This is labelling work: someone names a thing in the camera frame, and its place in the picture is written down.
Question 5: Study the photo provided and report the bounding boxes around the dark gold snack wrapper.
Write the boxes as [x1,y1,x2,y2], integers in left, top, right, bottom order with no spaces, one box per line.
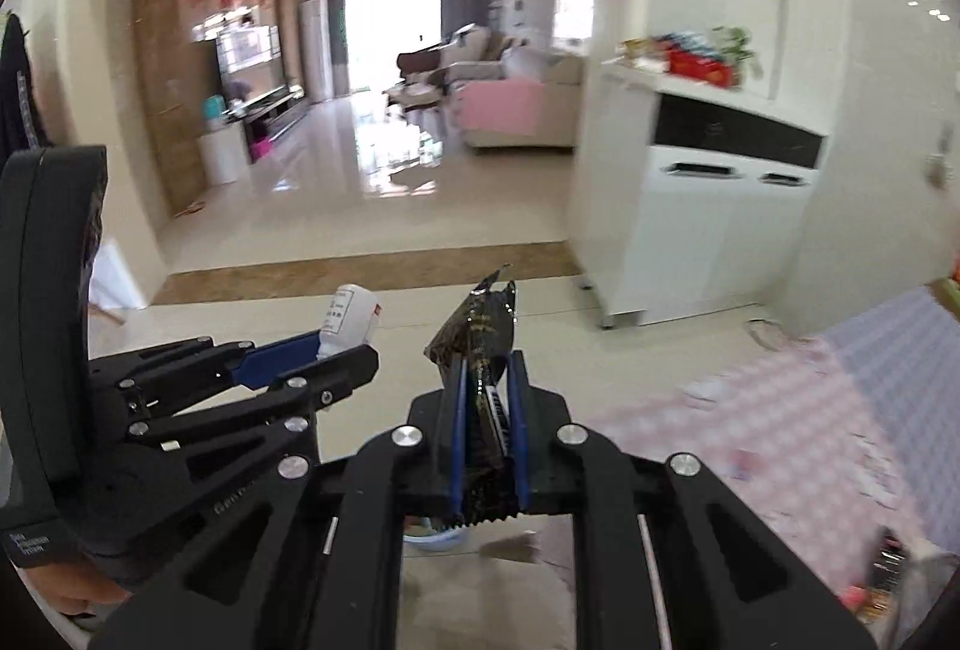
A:
[425,270,517,526]

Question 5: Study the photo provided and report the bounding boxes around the white small squeeze bottle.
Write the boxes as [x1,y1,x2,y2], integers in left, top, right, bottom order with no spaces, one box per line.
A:
[317,285,382,359]

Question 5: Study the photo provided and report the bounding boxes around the blue trash bin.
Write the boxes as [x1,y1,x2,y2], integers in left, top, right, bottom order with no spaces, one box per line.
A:
[404,519,467,554]

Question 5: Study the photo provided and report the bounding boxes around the white cylinder bin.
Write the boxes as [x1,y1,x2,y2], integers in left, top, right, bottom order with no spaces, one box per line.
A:
[199,122,249,187]

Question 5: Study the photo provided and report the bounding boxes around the white black sideboard cabinet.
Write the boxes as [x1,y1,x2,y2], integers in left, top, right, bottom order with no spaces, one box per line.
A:
[569,62,827,330]

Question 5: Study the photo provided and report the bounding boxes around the pink checkered tablecloth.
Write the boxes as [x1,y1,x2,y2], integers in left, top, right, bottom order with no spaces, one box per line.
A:
[589,338,940,593]

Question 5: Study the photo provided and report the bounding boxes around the pink blanket on sofa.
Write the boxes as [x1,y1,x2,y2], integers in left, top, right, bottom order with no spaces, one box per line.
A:
[454,80,545,137]

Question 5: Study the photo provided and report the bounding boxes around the beige sofa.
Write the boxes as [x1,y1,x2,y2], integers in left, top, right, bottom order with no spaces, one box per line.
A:
[444,44,586,150]

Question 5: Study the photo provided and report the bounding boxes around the dark wooden chair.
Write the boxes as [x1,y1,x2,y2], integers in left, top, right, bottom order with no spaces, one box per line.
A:
[386,44,446,111]

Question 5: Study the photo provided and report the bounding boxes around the television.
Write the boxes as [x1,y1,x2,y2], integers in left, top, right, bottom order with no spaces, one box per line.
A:
[217,25,286,101]

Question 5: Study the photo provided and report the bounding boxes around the white floor air conditioner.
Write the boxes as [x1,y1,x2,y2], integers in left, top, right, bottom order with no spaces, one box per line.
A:
[301,0,335,104]

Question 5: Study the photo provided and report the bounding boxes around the grey grid tablecloth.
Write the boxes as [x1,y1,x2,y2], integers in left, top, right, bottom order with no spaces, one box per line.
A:
[823,286,958,551]

